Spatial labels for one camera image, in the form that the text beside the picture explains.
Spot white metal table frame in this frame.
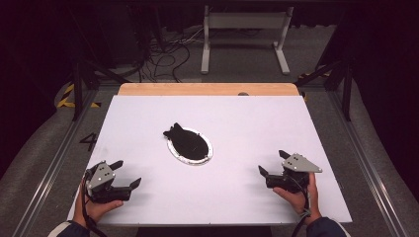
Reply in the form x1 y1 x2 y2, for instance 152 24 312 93
201 5 294 76

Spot black metal stand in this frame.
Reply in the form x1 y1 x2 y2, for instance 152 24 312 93
70 58 131 121
294 58 355 121

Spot tangle of black floor cables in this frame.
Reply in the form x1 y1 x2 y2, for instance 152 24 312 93
137 28 206 83

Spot white board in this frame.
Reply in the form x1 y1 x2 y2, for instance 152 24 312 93
66 95 353 227

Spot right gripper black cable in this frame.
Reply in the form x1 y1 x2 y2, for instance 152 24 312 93
286 177 312 237

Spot yellow black floor tape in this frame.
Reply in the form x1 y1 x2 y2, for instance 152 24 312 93
297 70 330 80
56 83 102 110

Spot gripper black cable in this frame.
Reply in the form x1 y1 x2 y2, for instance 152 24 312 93
80 171 108 237
286 177 312 237

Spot aluminium floor rail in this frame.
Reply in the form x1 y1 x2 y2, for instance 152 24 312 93
325 90 409 237
11 88 100 237

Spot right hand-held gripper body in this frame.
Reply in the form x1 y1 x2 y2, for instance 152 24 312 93
265 152 324 195

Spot black cloth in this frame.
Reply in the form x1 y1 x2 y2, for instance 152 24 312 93
162 121 210 161

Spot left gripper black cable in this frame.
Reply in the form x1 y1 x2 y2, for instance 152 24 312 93
80 171 108 237

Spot person's left hand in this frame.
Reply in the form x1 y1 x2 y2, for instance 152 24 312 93
72 179 125 228

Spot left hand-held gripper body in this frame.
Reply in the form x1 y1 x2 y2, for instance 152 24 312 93
84 160 132 204

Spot person's right hand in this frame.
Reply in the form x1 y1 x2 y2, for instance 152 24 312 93
272 172 322 226

